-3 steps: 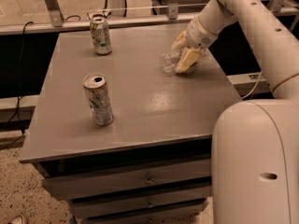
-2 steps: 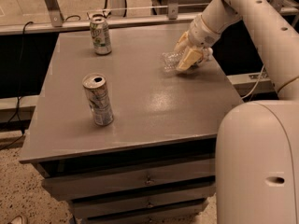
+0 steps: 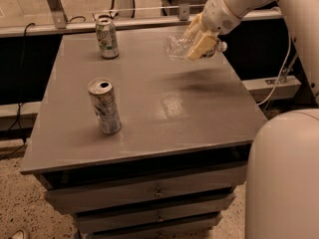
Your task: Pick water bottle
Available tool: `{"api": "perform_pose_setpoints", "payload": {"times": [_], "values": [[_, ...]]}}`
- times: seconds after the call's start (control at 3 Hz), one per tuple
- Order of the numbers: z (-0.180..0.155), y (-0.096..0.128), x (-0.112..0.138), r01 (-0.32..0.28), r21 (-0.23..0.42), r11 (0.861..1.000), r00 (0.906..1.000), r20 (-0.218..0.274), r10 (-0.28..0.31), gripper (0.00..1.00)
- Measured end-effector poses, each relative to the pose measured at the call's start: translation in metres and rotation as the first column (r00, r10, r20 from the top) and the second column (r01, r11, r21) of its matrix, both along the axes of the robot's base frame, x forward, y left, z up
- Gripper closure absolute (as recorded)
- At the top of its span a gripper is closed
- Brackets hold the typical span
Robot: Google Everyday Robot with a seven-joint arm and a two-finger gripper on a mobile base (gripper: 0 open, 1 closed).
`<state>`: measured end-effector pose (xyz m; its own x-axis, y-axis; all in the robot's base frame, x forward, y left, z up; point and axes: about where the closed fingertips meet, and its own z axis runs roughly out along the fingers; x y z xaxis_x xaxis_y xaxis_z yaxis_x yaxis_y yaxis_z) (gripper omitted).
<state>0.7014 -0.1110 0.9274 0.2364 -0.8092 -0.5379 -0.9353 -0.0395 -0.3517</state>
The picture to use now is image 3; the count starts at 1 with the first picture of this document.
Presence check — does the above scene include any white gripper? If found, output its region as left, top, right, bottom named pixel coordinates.
left=183, top=0, right=241, bottom=61

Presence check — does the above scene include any metal frame rail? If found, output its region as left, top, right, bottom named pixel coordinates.
left=0, top=0, right=283, bottom=39

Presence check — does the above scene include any shoe tip on floor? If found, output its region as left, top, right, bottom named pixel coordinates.
left=8, top=229, right=30, bottom=239

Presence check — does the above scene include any black cable on left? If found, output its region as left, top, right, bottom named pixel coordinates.
left=0, top=22, right=38, bottom=161

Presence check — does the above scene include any silver soda can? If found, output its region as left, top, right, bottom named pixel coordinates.
left=88, top=78, right=122, bottom=134

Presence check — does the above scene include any clear plastic water bottle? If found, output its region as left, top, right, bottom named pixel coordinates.
left=163, top=35, right=227, bottom=60

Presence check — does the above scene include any grey drawer cabinet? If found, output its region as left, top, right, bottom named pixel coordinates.
left=19, top=25, right=269, bottom=239

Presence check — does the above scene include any bottom grey drawer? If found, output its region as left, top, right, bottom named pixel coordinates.
left=91, top=213, right=221, bottom=239

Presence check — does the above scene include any grey drawer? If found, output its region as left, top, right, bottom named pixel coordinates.
left=74, top=188, right=235, bottom=233
left=91, top=213, right=221, bottom=239
left=45, top=161, right=246, bottom=214

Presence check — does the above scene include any green soda can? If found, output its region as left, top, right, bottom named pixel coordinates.
left=96, top=17, right=119, bottom=59

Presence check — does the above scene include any low grey ledge beam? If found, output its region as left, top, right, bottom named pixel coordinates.
left=243, top=76, right=301, bottom=103

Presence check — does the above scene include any middle grey drawer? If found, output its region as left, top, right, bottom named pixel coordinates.
left=74, top=188, right=235, bottom=233

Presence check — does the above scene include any white cable on right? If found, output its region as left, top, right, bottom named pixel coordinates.
left=257, top=33, right=293, bottom=108

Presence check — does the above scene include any top grey drawer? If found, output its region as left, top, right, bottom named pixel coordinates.
left=45, top=161, right=246, bottom=214

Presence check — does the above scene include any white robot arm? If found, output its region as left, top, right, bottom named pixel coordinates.
left=184, top=0, right=319, bottom=239

